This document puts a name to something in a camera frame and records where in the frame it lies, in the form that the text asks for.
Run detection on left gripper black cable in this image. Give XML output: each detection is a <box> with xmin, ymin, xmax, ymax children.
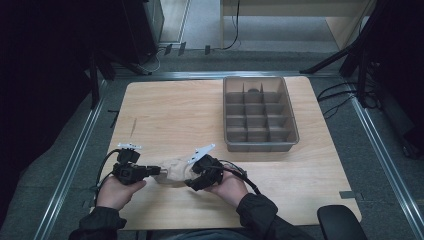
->
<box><xmin>94</xmin><ymin>149</ymin><xmax>122</xmax><ymax>205</ymax></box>

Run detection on black floor cables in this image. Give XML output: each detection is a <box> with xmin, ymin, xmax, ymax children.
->
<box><xmin>315</xmin><ymin>80</ymin><xmax>358</xmax><ymax>121</ymax></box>

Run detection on cream sock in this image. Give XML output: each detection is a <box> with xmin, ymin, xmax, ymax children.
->
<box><xmin>153</xmin><ymin>157</ymin><xmax>198</xmax><ymax>185</ymax></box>

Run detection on hanging black cable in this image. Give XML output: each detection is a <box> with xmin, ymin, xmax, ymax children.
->
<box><xmin>222</xmin><ymin>0</ymin><xmax>242</xmax><ymax>51</ymax></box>

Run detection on white floor cable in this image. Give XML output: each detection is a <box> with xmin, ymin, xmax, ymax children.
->
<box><xmin>142</xmin><ymin>49</ymin><xmax>162</xmax><ymax>73</ymax></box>

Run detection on aluminium rail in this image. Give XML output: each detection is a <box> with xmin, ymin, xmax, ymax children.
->
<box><xmin>109</xmin><ymin>70</ymin><xmax>341</xmax><ymax>81</ymax></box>
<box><xmin>346</xmin><ymin>83</ymin><xmax>424</xmax><ymax>240</ymax></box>
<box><xmin>33</xmin><ymin>79</ymin><xmax>108</xmax><ymax>240</ymax></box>

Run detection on black metal stand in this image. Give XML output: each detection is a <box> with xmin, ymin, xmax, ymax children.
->
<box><xmin>87</xmin><ymin>49</ymin><xmax>117</xmax><ymax>110</ymax></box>

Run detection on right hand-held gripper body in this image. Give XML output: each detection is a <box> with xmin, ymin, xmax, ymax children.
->
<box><xmin>187</xmin><ymin>143</ymin><xmax>225</xmax><ymax>188</ymax></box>

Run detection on black cabinet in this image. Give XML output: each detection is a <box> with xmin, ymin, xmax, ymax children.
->
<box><xmin>120</xmin><ymin>0</ymin><xmax>165</xmax><ymax>65</ymax></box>

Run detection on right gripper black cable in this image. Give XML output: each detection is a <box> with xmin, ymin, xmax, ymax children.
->
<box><xmin>213</xmin><ymin>159</ymin><xmax>263</xmax><ymax>196</ymax></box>

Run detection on light wooden desk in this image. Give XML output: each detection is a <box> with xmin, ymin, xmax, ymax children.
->
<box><xmin>219</xmin><ymin>0</ymin><xmax>378</xmax><ymax>51</ymax></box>

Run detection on person's left hand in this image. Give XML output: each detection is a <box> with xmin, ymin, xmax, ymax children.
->
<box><xmin>96</xmin><ymin>175</ymin><xmax>148</xmax><ymax>211</ymax></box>

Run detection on black chair armrest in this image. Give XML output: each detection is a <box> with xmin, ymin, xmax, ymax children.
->
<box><xmin>316</xmin><ymin>204</ymin><xmax>368</xmax><ymax>240</ymax></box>

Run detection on person's right hand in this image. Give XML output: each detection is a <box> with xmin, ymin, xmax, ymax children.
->
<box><xmin>203</xmin><ymin>168</ymin><xmax>250</xmax><ymax>210</ymax></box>

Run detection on black tripod stand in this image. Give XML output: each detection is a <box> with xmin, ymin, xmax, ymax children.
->
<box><xmin>298</xmin><ymin>0</ymin><xmax>392</xmax><ymax>78</ymax></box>

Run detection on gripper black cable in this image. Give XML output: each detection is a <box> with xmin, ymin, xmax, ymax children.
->
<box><xmin>94</xmin><ymin>149</ymin><xmax>122</xmax><ymax>205</ymax></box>
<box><xmin>213</xmin><ymin>159</ymin><xmax>263</xmax><ymax>196</ymax></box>

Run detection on grey divided plastic bin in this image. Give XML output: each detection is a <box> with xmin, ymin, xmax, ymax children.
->
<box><xmin>222</xmin><ymin>75</ymin><xmax>300</xmax><ymax>153</ymax></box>

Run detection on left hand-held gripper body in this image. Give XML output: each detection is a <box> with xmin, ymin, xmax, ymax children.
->
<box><xmin>111</xmin><ymin>142</ymin><xmax>151</xmax><ymax>186</ymax></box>

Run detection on grey tape piece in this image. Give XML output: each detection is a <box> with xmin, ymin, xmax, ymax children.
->
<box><xmin>339</xmin><ymin>190</ymin><xmax>365</xmax><ymax>201</ymax></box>

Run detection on black tape strip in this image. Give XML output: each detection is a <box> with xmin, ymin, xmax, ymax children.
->
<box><xmin>107</xmin><ymin>109</ymin><xmax>121</xmax><ymax>130</ymax></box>

